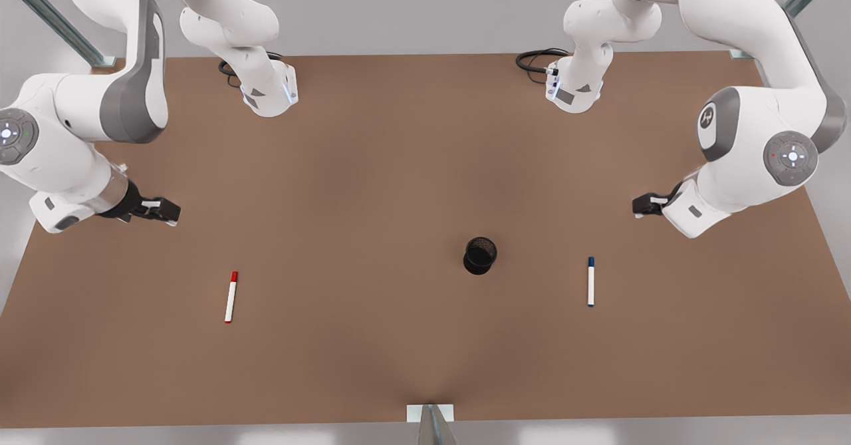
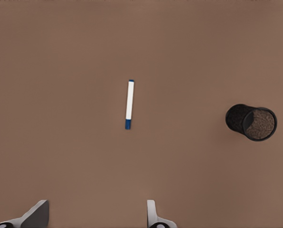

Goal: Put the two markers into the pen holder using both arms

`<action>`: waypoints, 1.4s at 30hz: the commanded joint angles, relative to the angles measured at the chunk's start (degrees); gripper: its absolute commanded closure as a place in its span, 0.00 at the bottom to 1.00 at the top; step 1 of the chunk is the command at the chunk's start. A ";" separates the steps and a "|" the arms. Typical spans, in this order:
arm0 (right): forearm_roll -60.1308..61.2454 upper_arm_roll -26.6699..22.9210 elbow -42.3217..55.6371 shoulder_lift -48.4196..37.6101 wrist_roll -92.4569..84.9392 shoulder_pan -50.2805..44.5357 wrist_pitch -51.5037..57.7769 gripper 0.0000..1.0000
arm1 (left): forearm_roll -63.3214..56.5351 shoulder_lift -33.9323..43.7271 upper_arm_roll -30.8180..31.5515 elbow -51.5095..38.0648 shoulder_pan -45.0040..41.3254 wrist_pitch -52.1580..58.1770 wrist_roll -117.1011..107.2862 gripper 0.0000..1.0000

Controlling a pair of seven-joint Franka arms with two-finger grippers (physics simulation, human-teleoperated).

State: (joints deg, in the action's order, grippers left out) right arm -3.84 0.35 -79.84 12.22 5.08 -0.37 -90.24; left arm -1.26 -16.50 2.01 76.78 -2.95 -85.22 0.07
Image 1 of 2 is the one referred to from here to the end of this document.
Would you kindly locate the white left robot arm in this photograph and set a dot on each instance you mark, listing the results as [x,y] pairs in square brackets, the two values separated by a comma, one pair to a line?
[751,132]

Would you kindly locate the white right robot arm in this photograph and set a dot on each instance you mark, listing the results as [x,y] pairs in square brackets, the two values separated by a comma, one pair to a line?
[80,106]

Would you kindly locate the blue capped white marker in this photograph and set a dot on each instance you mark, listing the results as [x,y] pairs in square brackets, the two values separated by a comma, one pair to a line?
[590,281]

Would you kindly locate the red capped white marker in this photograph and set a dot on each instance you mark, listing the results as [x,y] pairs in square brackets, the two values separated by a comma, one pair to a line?
[231,296]

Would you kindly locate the black mesh pen cup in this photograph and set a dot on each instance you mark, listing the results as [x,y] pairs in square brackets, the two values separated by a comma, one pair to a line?
[480,255]

